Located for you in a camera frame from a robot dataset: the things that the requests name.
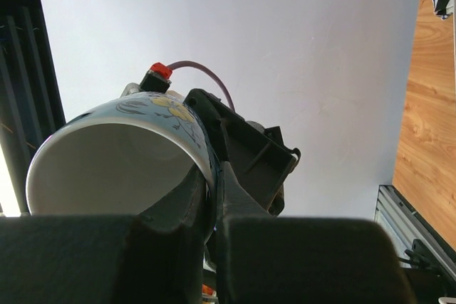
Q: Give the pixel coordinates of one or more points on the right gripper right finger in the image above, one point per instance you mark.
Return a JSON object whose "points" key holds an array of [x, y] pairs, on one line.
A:
{"points": [[267, 259]]}

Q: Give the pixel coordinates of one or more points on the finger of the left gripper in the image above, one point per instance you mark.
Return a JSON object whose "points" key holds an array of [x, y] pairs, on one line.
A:
{"points": [[260, 160]]}

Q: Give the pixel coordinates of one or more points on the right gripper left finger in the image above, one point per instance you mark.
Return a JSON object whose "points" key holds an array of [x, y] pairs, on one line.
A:
{"points": [[152, 257]]}

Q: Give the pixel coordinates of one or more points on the blue floral mug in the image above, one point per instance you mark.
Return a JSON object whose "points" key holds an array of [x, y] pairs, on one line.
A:
{"points": [[119, 158]]}

